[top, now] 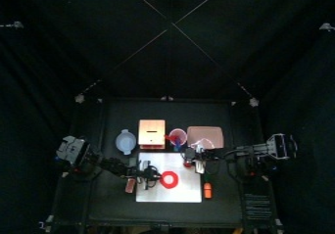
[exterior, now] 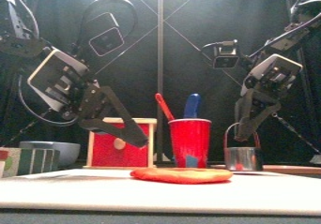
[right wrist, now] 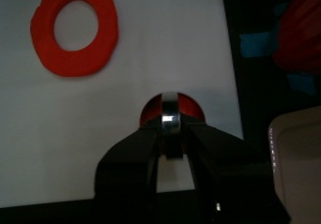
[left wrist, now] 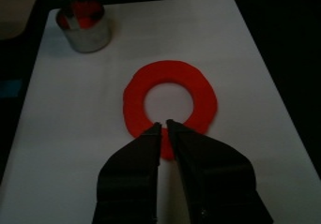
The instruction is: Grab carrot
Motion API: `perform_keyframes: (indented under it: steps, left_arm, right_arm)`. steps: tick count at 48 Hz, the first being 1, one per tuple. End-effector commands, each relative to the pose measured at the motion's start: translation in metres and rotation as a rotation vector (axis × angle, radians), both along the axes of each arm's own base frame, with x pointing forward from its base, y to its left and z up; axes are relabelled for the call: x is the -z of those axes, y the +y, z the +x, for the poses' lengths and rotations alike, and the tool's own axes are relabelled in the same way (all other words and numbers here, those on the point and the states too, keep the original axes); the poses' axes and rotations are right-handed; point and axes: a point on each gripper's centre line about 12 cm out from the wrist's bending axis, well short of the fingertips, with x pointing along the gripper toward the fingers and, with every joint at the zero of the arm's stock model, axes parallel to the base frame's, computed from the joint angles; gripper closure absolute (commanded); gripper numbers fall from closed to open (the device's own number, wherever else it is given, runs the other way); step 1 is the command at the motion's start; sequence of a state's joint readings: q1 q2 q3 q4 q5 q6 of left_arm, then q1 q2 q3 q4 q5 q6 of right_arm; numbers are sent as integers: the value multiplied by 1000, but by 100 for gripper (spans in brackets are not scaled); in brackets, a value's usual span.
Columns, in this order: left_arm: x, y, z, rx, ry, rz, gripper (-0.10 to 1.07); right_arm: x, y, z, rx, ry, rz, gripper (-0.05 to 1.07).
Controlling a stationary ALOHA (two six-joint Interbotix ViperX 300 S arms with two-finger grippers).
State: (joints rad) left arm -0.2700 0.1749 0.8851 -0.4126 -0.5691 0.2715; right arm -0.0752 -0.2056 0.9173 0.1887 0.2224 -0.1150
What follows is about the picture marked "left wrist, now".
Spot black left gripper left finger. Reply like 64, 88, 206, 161
91, 122, 163, 224

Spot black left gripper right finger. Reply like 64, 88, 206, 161
166, 118, 274, 224

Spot white cutting board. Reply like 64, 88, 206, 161
0, 0, 321, 224

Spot blue tape patch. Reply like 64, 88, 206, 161
0, 79, 23, 98

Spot silver metal cup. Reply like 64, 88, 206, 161
55, 1, 112, 53

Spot red toy pieces in cup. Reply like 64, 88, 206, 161
59, 1, 104, 29

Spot beige panel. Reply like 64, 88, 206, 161
0, 0, 43, 41

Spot red flat ring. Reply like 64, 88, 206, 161
122, 59, 219, 160

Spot metal utensil handle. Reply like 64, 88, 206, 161
55, 0, 81, 31

